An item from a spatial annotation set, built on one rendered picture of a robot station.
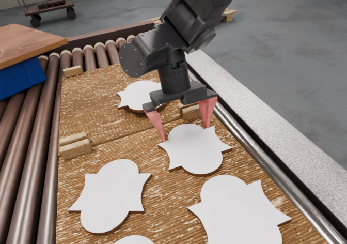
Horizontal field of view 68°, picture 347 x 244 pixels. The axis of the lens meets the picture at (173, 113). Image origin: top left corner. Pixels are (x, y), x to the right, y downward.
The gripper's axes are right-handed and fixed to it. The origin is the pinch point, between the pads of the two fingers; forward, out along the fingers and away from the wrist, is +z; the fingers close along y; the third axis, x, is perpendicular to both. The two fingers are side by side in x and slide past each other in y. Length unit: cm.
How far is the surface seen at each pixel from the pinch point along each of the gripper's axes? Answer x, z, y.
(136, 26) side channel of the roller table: 80, -22, 8
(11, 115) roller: 34, -5, -41
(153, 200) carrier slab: -12.0, 4.6, -10.7
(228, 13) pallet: 344, -10, 199
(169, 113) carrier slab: 9.1, -1.2, -0.4
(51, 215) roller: -5.9, 5.0, -27.8
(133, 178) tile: -7.1, 2.4, -12.8
